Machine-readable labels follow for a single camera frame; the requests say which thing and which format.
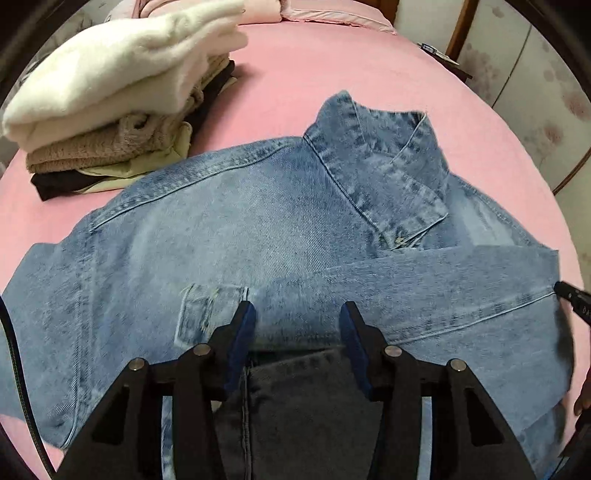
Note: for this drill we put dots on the pink bed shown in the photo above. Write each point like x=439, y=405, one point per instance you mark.
x=286, y=69

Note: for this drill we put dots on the floral sliding-door wardrobe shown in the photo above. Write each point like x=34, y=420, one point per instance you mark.
x=531, y=60

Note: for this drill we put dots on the pale green garment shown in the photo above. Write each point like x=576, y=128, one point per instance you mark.
x=138, y=165

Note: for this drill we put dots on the person's right hand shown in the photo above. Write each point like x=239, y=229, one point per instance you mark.
x=582, y=392

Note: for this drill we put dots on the pale pink printed quilt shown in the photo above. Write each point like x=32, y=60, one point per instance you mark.
x=258, y=10

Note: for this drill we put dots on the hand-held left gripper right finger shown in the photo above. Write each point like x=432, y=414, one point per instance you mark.
x=356, y=350

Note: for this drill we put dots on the black folded garment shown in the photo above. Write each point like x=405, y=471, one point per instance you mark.
x=51, y=185

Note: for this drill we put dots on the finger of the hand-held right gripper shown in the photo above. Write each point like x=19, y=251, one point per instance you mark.
x=575, y=297

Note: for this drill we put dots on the dark folded garment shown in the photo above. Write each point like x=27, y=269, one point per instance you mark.
x=218, y=87

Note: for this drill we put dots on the small clutter on nightstand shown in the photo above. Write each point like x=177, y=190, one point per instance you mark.
x=434, y=50

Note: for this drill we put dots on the beige knit sweater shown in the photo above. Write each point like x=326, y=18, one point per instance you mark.
x=83, y=147

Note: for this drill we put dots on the stack of folded clothes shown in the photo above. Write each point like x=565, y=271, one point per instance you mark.
x=115, y=69

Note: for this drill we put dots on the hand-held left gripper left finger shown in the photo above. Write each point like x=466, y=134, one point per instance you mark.
x=240, y=350

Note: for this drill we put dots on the blue denim jacket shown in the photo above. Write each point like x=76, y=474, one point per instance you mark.
x=231, y=221

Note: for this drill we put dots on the pink pillow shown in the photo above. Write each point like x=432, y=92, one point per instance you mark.
x=332, y=14

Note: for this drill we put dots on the dark wooden nightstand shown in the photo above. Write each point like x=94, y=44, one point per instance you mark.
x=455, y=68

